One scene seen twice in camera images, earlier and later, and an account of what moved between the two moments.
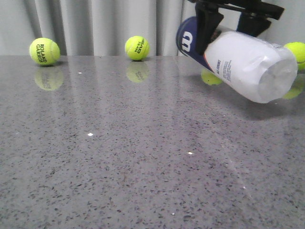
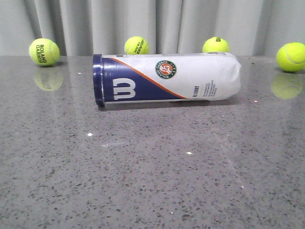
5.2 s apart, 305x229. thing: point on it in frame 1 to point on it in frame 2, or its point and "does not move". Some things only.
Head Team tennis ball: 137,47 does not move
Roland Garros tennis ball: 45,51 does not move
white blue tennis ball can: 259,69 to 131,78
